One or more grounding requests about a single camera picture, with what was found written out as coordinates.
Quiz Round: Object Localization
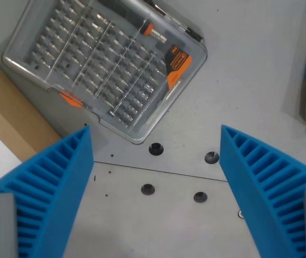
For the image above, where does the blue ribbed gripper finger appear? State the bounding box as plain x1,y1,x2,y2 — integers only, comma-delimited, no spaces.
220,124,306,258
0,125,94,258

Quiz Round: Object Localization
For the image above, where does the brown cardboard box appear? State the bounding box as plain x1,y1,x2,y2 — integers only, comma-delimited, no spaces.
0,57,63,163

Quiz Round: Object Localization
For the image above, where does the clear screwdriver bit set case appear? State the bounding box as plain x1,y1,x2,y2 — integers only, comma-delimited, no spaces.
2,0,209,145

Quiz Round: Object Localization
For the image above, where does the grey screwdriver with orange collar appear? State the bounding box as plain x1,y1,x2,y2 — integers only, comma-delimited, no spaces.
95,0,168,43

